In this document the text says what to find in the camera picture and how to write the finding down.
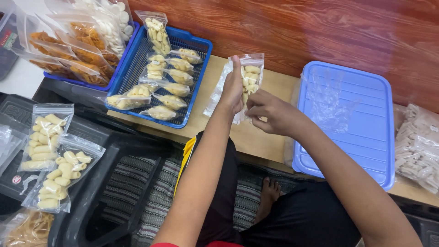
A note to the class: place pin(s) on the person's left hand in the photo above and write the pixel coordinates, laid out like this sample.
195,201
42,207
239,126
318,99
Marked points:
232,96

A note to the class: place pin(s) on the person's right hand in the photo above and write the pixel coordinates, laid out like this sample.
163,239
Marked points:
281,116

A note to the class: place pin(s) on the clear tube snack packet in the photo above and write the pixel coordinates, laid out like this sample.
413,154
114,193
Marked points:
253,73

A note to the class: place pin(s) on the stack of empty clear bags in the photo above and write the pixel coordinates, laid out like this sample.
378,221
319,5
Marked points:
214,96

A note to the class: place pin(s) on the clear plastic glove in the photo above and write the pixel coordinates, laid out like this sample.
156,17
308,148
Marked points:
327,103

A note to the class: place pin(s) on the pile of tube snack packets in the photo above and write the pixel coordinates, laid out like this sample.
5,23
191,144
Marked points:
171,73

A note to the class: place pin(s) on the blue lidded plastic container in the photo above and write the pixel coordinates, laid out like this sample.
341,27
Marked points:
346,147

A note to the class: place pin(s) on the person's bare foot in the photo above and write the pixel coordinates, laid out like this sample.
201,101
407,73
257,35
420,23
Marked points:
269,197

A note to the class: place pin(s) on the person's black shorts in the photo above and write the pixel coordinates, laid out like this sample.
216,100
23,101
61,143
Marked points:
308,216

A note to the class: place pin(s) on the blue mesh plastic basket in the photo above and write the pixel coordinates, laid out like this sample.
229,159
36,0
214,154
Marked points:
133,65

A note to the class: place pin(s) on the blue plastic tray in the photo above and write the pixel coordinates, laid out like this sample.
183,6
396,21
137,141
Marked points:
118,68

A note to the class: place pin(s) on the striped woven mat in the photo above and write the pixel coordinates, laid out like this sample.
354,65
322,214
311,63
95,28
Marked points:
151,202

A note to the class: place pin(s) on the white round cracker packet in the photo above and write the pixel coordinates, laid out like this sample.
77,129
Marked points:
111,31
122,15

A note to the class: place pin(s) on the bag of white stick snacks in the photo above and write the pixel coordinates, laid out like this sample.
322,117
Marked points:
416,151

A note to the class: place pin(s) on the person's red shirt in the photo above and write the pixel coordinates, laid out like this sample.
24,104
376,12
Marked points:
219,244

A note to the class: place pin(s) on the orange snack packet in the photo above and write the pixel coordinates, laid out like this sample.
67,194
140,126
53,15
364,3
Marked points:
91,56
51,43
87,34
48,65
87,76

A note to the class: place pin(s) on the large tube snack packet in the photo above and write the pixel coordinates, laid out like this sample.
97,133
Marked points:
43,144
63,175

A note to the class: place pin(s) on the clear plastic scrap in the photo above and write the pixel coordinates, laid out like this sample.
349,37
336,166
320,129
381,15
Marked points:
28,181

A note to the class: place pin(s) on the loose empty clear bags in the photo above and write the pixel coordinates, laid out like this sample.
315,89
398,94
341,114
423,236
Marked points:
8,144

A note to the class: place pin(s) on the brown curly snack packet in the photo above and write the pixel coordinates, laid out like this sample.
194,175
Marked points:
29,230

